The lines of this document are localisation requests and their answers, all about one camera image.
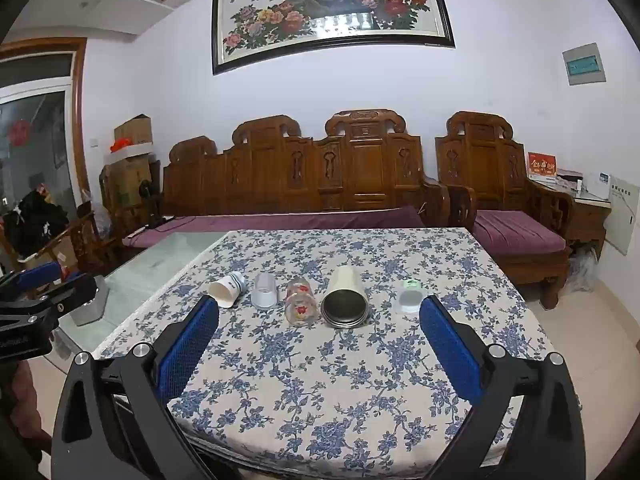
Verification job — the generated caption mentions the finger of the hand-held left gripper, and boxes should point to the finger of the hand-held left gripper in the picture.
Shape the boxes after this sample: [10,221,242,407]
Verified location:
[0,261,64,304]
[30,272,99,334]

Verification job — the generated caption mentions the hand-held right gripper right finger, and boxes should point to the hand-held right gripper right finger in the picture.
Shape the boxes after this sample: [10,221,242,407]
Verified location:
[418,294,589,480]

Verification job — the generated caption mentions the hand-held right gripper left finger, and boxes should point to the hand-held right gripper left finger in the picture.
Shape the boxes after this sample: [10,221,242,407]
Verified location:
[51,294,221,480]

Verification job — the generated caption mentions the person's left forearm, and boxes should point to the person's left forearm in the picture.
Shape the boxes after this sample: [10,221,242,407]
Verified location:
[0,359,57,467]

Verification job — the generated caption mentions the white paper cup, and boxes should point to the white paper cup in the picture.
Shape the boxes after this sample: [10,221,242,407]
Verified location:
[207,271,247,309]

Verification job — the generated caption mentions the clear cup with green lid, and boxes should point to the clear cup with green lid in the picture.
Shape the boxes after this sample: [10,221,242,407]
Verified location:
[395,280,426,315]

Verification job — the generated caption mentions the white plastic cup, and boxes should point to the white plastic cup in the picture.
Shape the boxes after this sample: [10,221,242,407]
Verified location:
[250,272,279,311]

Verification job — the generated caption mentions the cream steel tumbler cup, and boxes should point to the cream steel tumbler cup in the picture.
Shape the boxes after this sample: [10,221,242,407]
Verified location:
[320,265,371,331]

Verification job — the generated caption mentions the glass cup with red print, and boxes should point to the glass cup with red print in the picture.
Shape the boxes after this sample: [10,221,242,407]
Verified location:
[284,276,321,326]

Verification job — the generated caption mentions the metal box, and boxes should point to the metal box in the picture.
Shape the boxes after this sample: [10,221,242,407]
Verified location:
[70,275,110,327]

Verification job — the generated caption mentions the dark clothing pile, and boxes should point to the dark clothing pile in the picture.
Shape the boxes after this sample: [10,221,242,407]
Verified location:
[2,187,71,257]

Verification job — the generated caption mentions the wooden side chair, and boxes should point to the wooden side chair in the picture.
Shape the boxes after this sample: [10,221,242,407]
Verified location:
[59,200,117,277]

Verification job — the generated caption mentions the glass coffee table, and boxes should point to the glass coffee table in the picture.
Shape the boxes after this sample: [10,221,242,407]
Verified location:
[56,230,232,361]

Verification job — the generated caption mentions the large cardboard box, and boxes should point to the large cardboard box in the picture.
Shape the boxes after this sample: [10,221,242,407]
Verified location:
[101,155,162,212]

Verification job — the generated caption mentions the blue floral tablecloth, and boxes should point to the blue floral tablecloth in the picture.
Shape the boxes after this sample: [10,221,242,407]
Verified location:
[92,227,556,480]

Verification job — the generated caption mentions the purple armchair cushion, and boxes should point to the purple armchair cushion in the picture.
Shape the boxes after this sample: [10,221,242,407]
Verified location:
[472,209,567,257]

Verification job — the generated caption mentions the red window decoration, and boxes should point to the red window decoration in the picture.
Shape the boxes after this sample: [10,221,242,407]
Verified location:
[7,119,31,149]

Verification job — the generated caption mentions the white flat box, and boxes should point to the white flat box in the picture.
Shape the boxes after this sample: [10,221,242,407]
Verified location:
[117,141,154,162]

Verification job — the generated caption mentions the clear plastic bags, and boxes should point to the clear plastic bags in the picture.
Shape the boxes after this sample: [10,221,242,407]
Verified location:
[569,247,599,294]

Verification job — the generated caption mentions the long purple sofa cushion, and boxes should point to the long purple sofa cushion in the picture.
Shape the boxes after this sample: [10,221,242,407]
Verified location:
[122,205,426,249]

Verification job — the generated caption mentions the brown cardboard box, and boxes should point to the brown cardboard box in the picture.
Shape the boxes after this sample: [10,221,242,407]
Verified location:
[114,114,154,147]

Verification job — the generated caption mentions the wooden side table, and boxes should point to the wooden side table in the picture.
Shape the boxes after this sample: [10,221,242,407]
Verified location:
[531,180,614,262]

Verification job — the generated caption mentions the carved wooden armchair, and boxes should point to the carved wooden armchair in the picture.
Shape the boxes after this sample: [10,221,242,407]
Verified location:
[434,110,576,311]

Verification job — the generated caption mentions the carved wooden sofa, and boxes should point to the carved wooden sofa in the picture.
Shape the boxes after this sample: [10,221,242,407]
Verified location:
[160,107,452,251]

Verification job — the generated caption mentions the red gift box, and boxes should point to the red gift box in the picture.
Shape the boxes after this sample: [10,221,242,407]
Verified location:
[527,152,559,181]

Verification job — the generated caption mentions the framed peacock flower painting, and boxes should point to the framed peacock flower painting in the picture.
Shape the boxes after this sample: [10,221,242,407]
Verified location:
[211,0,456,76]

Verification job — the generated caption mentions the wooden door frame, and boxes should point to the wooden door frame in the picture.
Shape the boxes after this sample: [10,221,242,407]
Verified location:
[0,37,90,211]

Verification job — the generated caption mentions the white wall panel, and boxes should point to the white wall panel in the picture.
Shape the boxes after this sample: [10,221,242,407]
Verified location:
[606,175,640,257]

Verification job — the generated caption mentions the grey wall electrical box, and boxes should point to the grey wall electrical box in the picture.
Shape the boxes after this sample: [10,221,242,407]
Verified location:
[561,42,608,87]

